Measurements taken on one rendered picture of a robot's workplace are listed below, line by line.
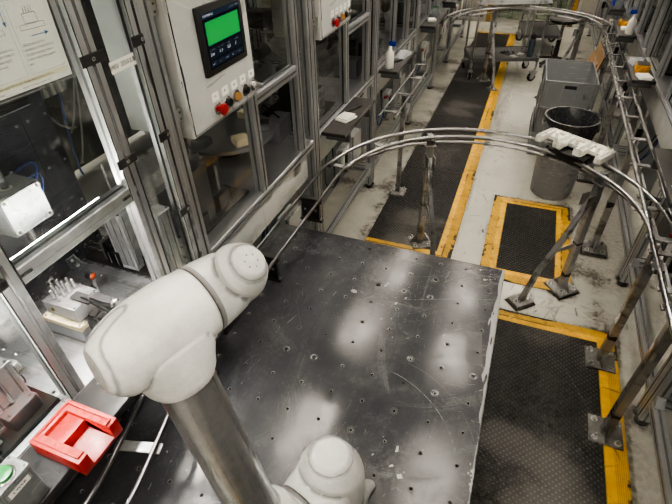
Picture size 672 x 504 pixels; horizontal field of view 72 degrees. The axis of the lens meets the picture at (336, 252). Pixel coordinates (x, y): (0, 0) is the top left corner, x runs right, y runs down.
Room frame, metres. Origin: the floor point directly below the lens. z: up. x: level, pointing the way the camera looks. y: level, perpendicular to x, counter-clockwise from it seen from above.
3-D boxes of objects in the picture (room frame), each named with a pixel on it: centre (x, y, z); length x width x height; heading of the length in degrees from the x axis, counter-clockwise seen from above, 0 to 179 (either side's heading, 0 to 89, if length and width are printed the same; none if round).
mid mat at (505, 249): (2.54, -1.34, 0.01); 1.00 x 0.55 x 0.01; 158
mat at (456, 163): (5.11, -1.55, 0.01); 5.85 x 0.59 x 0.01; 158
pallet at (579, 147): (2.22, -1.26, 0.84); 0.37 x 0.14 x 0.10; 36
